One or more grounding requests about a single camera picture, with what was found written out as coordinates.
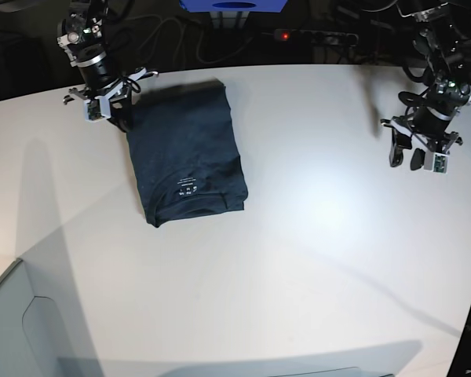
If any power strip with red light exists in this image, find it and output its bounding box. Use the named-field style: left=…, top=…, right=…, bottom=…
left=273, top=29, right=359, bottom=47

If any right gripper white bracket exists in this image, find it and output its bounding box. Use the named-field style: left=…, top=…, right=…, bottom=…
left=63, top=49, right=159, bottom=133

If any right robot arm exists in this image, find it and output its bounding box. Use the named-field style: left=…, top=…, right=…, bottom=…
left=57, top=1, right=158, bottom=133

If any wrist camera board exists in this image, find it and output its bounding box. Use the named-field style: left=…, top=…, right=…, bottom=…
left=83, top=96, right=111, bottom=123
left=423, top=151, right=449, bottom=174

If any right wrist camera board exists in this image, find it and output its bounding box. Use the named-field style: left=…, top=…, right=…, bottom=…
left=83, top=96, right=111, bottom=123

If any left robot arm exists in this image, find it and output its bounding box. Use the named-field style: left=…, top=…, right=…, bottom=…
left=381, top=1, right=471, bottom=174

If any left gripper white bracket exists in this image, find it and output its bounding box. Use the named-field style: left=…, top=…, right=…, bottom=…
left=380, top=105, right=463, bottom=171

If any dark blue T-shirt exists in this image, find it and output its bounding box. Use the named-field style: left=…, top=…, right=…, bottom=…
left=126, top=79, right=248, bottom=228

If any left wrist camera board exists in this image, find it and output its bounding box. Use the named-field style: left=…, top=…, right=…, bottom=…
left=423, top=151, right=449, bottom=174

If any blue box with oval hole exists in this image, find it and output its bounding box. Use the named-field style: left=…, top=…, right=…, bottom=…
left=179, top=0, right=287, bottom=13

